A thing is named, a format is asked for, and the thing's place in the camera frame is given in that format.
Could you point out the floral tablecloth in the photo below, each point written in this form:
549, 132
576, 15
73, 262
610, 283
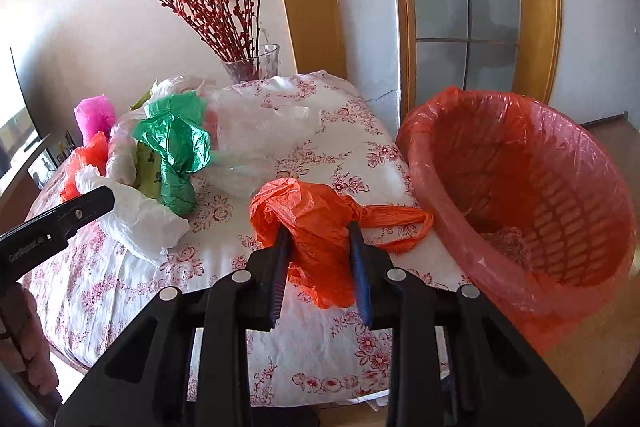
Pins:
350, 142

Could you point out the black television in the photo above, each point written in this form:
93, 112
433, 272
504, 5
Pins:
15, 127

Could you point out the small orange plastic bag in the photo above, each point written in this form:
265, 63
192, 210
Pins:
90, 152

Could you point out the green plastic bag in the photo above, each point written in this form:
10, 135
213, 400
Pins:
175, 142

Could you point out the frosted glass wooden door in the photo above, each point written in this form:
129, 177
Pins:
450, 7

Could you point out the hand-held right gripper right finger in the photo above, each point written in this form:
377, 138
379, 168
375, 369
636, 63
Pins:
361, 277

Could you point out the olive paw-print plastic bag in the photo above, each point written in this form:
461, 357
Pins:
146, 172

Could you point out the brown wooden cabinet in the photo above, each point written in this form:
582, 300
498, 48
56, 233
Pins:
25, 162

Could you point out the clear glass vase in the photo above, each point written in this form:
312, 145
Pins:
260, 62

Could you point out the waste basket with red liner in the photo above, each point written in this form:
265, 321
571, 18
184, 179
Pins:
500, 142

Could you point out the pink plastic bag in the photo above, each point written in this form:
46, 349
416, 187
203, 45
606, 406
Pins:
95, 117

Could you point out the crumpled clear plastic wrap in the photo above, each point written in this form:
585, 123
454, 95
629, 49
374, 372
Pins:
507, 247

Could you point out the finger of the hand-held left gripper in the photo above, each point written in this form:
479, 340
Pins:
90, 204

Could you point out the person's left hand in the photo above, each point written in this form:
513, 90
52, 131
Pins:
35, 347

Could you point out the clear plastic bag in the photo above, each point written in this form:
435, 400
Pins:
250, 132

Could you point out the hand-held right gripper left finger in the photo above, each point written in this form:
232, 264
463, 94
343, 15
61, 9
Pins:
280, 282

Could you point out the large orange plastic bag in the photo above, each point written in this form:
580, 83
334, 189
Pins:
310, 217

